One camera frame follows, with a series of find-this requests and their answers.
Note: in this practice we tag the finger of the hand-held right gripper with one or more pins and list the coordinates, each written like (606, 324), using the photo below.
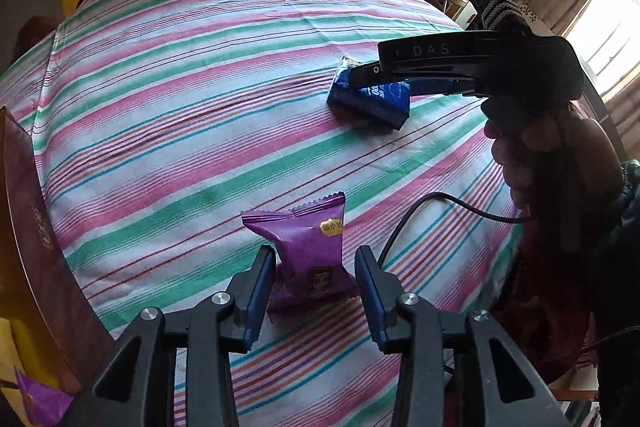
(400, 79)
(394, 56)

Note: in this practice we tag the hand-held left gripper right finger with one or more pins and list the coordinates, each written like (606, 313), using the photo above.
(372, 302)

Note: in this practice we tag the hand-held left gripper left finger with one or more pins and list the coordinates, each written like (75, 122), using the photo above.
(257, 307)

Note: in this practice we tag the blue snack packet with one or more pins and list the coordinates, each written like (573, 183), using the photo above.
(370, 107)

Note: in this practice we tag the purple snack packet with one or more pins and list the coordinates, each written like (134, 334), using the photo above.
(42, 399)
(305, 252)

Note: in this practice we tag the red tin box gold inside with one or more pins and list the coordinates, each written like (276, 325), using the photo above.
(30, 232)

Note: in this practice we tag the person's right hand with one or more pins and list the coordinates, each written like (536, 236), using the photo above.
(590, 167)

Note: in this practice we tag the bright window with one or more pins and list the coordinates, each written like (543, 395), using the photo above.
(615, 32)

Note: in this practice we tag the person's red clothing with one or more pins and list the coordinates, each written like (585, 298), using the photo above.
(545, 307)

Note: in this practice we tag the striped tablecloth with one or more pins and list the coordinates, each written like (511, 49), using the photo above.
(175, 82)

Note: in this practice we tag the dark red cloth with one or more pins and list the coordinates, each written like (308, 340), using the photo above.
(35, 34)

